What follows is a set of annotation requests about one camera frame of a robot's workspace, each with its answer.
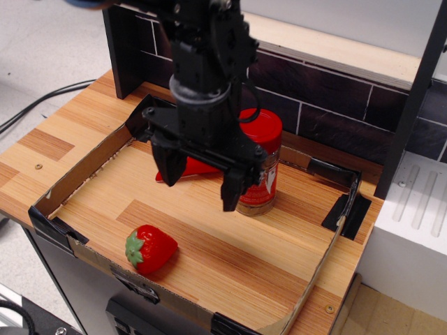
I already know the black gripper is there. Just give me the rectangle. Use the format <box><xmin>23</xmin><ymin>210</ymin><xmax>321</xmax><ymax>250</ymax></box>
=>
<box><xmin>141</xmin><ymin>83</ymin><xmax>267</xmax><ymax>212</ymax></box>

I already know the red-capped basil spice bottle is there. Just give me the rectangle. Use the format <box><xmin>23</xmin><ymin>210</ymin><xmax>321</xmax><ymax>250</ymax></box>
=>
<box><xmin>235</xmin><ymin>107</ymin><xmax>283</xmax><ymax>217</ymax></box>

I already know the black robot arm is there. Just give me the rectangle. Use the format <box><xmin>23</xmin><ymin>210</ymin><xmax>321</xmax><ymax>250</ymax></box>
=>
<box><xmin>126</xmin><ymin>1</ymin><xmax>267</xmax><ymax>211</ymax></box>

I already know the cardboard fence with black tape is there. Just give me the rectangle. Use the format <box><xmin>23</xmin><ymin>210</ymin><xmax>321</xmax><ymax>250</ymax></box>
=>
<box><xmin>27</xmin><ymin>94</ymin><xmax>373</xmax><ymax>335</ymax></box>

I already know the red toy chili pepper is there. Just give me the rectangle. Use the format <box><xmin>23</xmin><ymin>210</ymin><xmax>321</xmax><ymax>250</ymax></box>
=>
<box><xmin>154</xmin><ymin>156</ymin><xmax>224</xmax><ymax>182</ymax></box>

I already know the red toy strawberry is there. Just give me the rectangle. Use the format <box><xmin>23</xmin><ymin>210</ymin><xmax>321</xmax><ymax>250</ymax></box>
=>
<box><xmin>125</xmin><ymin>225</ymin><xmax>178</xmax><ymax>275</ymax></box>

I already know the black device at bottom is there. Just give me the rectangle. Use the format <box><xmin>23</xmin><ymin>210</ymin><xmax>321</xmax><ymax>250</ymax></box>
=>
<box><xmin>105</xmin><ymin>297</ymin><xmax>210</xmax><ymax>334</ymax></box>

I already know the dark brick-pattern back panel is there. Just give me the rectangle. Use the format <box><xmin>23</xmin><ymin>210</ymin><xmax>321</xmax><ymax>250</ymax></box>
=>
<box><xmin>103</xmin><ymin>5</ymin><xmax>447</xmax><ymax>168</ymax></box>

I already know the black cabinet under table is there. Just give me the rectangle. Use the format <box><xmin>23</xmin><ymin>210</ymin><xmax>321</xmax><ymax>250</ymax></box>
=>
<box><xmin>24</xmin><ymin>226</ymin><xmax>217</xmax><ymax>335</ymax></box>

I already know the light wooden shelf board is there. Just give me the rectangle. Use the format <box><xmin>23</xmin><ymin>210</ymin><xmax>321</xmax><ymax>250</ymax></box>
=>
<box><xmin>244</xmin><ymin>12</ymin><xmax>421</xmax><ymax>90</ymax></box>

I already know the white sink drainboard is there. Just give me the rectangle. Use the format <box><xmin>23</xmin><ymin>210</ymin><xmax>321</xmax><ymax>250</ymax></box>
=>
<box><xmin>358</xmin><ymin>152</ymin><xmax>446</xmax><ymax>320</ymax></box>

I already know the black floor cable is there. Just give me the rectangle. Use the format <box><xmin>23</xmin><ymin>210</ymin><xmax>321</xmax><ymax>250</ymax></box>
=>
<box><xmin>0</xmin><ymin>79</ymin><xmax>96</xmax><ymax>135</ymax></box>

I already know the black vertical post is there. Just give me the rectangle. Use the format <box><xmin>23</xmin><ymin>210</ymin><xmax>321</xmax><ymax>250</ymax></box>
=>
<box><xmin>374</xmin><ymin>0</ymin><xmax>446</xmax><ymax>200</ymax></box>

